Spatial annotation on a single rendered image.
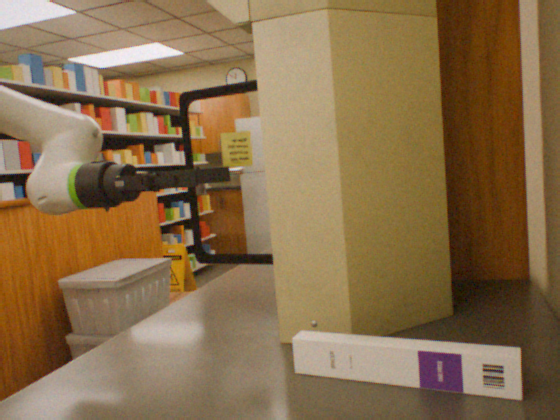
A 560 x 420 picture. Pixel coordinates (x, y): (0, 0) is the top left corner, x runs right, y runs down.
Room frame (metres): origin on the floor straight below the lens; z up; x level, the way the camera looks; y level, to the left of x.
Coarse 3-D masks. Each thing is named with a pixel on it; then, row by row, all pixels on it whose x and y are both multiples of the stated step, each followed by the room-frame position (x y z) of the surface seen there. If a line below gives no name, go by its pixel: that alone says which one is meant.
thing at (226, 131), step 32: (224, 96) 1.09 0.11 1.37; (256, 96) 1.05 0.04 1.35; (192, 128) 1.13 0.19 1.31; (224, 128) 1.09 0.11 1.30; (256, 128) 1.06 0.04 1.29; (224, 160) 1.09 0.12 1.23; (256, 160) 1.06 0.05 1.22; (224, 192) 1.10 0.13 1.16; (256, 192) 1.06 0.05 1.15; (224, 224) 1.10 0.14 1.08; (256, 224) 1.07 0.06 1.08
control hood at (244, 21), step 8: (208, 0) 0.73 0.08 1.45; (216, 0) 0.73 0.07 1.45; (224, 0) 0.72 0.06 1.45; (232, 0) 0.72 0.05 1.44; (240, 0) 0.72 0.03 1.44; (248, 0) 0.72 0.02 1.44; (216, 8) 0.73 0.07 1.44; (224, 8) 0.72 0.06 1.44; (232, 8) 0.72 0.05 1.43; (240, 8) 0.72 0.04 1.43; (248, 8) 0.71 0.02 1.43; (232, 16) 0.72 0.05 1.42; (240, 16) 0.72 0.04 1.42; (248, 16) 0.71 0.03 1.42; (240, 24) 0.72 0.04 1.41; (248, 24) 0.72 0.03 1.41; (248, 32) 0.77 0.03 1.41
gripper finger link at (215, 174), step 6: (204, 168) 0.97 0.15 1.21; (210, 168) 0.97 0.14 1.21; (216, 168) 0.96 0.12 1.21; (222, 168) 0.96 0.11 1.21; (228, 168) 0.96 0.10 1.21; (198, 174) 0.97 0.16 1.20; (204, 174) 0.97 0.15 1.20; (210, 174) 0.97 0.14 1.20; (216, 174) 0.96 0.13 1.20; (222, 174) 0.96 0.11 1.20; (228, 174) 0.96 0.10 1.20; (198, 180) 0.97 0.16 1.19; (204, 180) 0.97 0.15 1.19; (210, 180) 0.97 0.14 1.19; (216, 180) 0.96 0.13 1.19; (222, 180) 0.96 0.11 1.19; (228, 180) 0.96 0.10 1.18
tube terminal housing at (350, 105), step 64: (256, 0) 0.71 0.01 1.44; (320, 0) 0.68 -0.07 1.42; (384, 0) 0.72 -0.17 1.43; (256, 64) 0.71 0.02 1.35; (320, 64) 0.68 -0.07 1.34; (384, 64) 0.72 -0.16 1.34; (320, 128) 0.68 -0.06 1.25; (384, 128) 0.71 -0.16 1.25; (320, 192) 0.69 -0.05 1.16; (384, 192) 0.71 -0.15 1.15; (320, 256) 0.69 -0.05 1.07; (384, 256) 0.71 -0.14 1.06; (448, 256) 0.77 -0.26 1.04; (320, 320) 0.69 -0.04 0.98; (384, 320) 0.70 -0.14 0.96
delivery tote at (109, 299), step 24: (120, 264) 3.11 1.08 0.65; (144, 264) 3.03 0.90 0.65; (168, 264) 3.13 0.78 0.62; (72, 288) 2.71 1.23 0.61; (96, 288) 2.66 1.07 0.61; (120, 288) 2.67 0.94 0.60; (144, 288) 2.89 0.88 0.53; (168, 288) 3.15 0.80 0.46; (72, 312) 2.75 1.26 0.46; (96, 312) 2.69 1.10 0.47; (120, 312) 2.66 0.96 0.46; (144, 312) 2.88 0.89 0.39
